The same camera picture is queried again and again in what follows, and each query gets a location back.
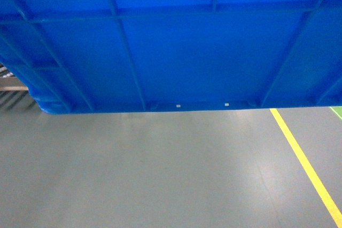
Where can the large blue plastic crate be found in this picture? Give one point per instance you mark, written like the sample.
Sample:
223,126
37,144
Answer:
115,56

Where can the steel roller flow shelf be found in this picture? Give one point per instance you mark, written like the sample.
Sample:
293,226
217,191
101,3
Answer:
14,93

